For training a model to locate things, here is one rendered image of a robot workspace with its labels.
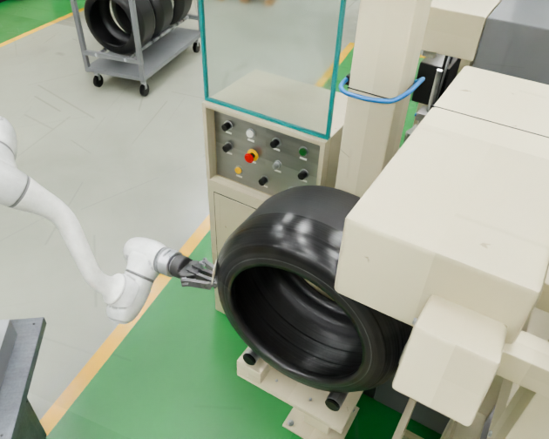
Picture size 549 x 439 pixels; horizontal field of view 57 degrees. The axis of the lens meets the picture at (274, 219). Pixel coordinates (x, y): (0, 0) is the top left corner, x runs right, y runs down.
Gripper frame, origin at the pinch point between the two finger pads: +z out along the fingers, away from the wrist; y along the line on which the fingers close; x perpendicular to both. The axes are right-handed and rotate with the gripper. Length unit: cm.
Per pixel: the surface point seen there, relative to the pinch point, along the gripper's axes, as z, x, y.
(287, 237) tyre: 29.2, -34.3, -8.7
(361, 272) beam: 59, -58, -36
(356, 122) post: 31, -48, 26
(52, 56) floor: -415, 49, 247
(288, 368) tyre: 27.9, 11.2, -11.5
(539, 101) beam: 73, -65, 15
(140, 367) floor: -75, 96, 9
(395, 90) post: 41, -58, 26
